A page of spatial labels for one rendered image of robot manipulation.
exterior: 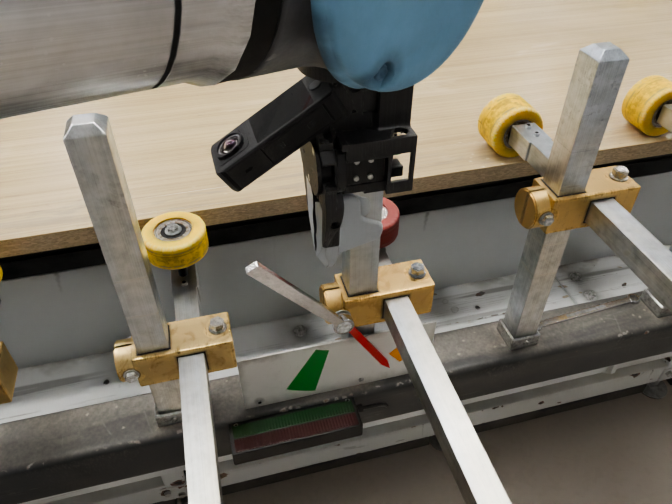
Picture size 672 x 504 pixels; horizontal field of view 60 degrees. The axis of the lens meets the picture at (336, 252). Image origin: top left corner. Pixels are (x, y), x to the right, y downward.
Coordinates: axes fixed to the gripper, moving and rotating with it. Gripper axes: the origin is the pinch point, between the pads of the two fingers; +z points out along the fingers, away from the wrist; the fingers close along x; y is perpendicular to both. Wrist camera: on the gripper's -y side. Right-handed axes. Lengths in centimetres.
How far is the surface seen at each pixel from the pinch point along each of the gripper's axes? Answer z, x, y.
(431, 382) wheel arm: 13.7, -7.4, 9.9
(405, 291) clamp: 12.9, 5.3, 11.6
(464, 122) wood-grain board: 10, 37, 33
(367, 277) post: 10.1, 6.1, 6.9
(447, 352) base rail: 29.7, 7.6, 20.2
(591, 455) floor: 100, 18, 74
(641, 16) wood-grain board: 10, 73, 93
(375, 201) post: -0.7, 6.1, 7.4
